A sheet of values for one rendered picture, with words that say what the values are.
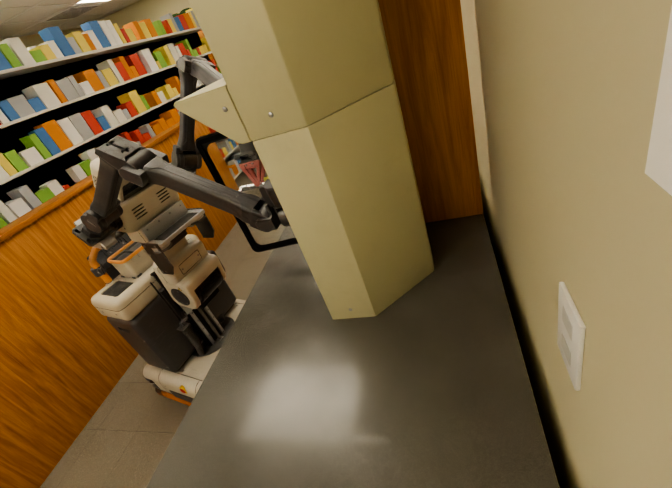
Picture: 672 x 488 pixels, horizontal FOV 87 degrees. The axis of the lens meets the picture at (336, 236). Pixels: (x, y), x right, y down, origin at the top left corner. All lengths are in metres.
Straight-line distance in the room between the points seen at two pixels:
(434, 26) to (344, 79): 0.34
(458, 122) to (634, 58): 0.74
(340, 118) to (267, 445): 0.62
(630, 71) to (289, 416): 0.72
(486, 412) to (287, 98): 0.61
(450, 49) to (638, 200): 0.72
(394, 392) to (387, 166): 0.44
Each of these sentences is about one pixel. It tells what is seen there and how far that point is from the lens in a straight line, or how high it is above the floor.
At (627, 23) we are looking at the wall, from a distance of 0.29.
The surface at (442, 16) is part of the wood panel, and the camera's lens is 0.95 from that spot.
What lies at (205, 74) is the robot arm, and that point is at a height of 1.51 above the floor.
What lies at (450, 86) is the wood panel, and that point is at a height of 1.32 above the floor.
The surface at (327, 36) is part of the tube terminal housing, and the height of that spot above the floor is 1.52.
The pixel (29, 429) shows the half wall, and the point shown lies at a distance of 2.68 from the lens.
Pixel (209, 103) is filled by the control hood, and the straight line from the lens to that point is 0.68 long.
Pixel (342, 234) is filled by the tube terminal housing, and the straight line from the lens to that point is 0.72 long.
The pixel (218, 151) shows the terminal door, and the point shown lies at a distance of 1.06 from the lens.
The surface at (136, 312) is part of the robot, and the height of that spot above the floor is 0.71.
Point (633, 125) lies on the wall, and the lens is 0.29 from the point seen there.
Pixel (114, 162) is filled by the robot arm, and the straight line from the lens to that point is 1.11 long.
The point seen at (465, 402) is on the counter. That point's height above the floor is 0.94.
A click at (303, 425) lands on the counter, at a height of 0.94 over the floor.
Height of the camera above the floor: 1.55
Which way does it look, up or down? 31 degrees down
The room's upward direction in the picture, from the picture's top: 21 degrees counter-clockwise
